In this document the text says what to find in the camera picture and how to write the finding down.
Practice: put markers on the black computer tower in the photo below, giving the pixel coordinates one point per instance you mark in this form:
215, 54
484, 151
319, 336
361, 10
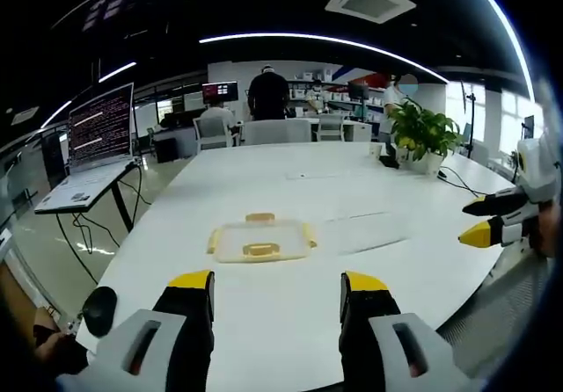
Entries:
55, 159

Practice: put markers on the black computer mouse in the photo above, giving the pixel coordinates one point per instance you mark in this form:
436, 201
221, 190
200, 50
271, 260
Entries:
100, 310

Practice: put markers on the short ceiling light strip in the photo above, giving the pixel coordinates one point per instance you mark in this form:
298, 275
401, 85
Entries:
118, 71

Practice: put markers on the white office chair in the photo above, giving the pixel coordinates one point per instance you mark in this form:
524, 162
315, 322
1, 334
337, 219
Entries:
212, 132
330, 127
277, 132

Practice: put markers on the long curved ceiling light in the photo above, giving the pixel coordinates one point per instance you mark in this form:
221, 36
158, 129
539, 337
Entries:
308, 37

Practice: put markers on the black floor cabinet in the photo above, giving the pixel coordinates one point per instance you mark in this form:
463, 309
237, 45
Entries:
166, 150

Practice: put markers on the green potted plant white pot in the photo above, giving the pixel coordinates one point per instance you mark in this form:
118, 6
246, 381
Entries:
422, 132

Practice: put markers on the monitor with red screen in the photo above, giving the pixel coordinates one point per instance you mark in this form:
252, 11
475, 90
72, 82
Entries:
220, 91

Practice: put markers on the black tripod stand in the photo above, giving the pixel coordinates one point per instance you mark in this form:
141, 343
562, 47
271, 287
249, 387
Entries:
470, 115

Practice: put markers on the white laptop stand black legs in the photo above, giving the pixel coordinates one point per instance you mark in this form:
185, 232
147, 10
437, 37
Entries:
123, 207

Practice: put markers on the clear box with yellow buckles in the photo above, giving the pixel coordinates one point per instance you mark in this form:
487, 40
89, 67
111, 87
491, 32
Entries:
261, 238

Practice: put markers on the white paper cup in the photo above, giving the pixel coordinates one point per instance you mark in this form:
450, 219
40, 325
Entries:
375, 150

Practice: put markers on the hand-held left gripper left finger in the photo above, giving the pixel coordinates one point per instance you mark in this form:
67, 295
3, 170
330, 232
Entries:
145, 348

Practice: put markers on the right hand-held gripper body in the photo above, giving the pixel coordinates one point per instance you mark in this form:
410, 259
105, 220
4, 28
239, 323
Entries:
538, 170

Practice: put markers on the person's right hand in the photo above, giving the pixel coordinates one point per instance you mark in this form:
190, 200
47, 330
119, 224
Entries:
550, 229

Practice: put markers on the dark monitor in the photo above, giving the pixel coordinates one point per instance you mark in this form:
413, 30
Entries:
358, 89

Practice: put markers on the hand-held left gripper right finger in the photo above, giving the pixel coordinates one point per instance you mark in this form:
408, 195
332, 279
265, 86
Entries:
387, 348

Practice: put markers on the ceiling air conditioner vent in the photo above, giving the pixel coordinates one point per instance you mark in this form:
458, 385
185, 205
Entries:
370, 0

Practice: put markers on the open silver laptop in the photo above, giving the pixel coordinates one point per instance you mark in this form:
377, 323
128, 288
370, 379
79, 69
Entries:
94, 146

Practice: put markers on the small black device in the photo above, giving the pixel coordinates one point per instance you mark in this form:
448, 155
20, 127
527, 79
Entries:
389, 161

